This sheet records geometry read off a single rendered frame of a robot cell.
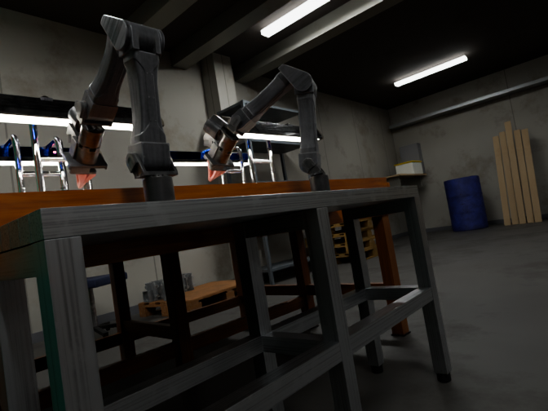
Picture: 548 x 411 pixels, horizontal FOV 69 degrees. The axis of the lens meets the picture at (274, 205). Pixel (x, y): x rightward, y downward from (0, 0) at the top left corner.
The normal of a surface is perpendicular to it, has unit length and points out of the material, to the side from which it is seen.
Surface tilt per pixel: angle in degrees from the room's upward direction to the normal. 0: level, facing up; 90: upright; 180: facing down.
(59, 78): 90
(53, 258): 90
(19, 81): 90
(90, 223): 90
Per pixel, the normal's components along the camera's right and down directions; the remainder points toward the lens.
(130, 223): 0.73, -0.16
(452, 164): -0.66, 0.06
